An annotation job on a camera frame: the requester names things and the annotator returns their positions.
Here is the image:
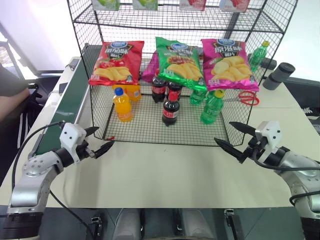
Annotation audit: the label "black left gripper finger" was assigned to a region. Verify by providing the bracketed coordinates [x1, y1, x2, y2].
[83, 126, 100, 137]
[93, 140, 116, 159]

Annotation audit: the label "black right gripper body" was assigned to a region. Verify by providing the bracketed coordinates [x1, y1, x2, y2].
[237, 136, 268, 165]

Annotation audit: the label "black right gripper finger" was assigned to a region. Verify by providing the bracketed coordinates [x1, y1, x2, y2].
[213, 137, 245, 163]
[228, 121, 257, 137]

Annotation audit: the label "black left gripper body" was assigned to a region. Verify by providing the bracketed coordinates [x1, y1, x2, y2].
[75, 139, 98, 163]

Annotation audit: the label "green conveyor belt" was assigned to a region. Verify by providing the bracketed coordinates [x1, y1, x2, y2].
[33, 43, 91, 157]

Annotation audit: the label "grey conveyor control box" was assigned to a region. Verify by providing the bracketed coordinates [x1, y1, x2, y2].
[66, 57, 81, 73]

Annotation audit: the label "green soda bottle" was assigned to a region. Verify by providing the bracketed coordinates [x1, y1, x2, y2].
[247, 40, 271, 74]
[200, 89, 225, 125]
[188, 88, 208, 106]

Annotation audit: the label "orange soda bottle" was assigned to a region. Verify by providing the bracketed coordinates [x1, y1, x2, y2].
[112, 87, 133, 123]
[112, 84, 142, 103]

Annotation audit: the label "grey black cylindrical device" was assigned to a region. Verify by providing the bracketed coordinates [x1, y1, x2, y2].
[262, 62, 296, 91]

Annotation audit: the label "magenta potato chip bag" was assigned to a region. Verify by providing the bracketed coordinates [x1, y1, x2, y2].
[141, 51, 160, 82]
[201, 38, 261, 92]

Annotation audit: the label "black white striped trousers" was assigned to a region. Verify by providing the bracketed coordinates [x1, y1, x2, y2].
[14, 83, 45, 151]

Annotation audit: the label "cola bottle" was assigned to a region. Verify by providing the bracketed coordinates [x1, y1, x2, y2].
[161, 91, 181, 126]
[166, 81, 184, 102]
[151, 70, 168, 104]

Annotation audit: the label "black chair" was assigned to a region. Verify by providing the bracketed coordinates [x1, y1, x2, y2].
[284, 75, 320, 109]

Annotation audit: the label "red potato chip bag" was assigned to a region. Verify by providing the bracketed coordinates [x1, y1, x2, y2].
[88, 40, 145, 87]

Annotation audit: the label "green potato chip bag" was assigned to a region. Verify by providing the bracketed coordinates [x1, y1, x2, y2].
[155, 36, 208, 92]

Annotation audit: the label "red white snack box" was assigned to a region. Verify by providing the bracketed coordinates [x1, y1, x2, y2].
[179, 0, 207, 12]
[219, 0, 251, 13]

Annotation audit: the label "green white snack box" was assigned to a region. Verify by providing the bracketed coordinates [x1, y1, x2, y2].
[132, 0, 159, 12]
[91, 0, 121, 11]

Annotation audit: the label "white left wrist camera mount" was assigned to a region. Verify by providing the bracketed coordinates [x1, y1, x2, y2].
[59, 122, 87, 164]

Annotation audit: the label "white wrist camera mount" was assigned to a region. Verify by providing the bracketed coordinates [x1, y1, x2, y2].
[59, 122, 87, 164]
[253, 120, 281, 158]

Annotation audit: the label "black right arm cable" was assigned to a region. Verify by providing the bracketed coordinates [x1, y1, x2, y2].
[251, 144, 320, 207]

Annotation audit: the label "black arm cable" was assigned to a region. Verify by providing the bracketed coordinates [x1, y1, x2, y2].
[11, 120, 95, 240]
[251, 144, 320, 207]

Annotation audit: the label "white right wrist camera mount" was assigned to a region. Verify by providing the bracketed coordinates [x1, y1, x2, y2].
[253, 120, 281, 158]

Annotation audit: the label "red handled scissors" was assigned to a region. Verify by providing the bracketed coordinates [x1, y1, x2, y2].
[223, 90, 261, 107]

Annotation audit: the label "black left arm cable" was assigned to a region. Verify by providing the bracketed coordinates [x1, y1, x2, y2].
[11, 120, 95, 240]

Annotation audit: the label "black wire grid rack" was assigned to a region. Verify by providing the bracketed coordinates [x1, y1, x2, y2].
[66, 0, 300, 148]

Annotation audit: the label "black buckle strap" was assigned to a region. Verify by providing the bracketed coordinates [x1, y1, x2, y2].
[223, 208, 243, 240]
[89, 215, 104, 240]

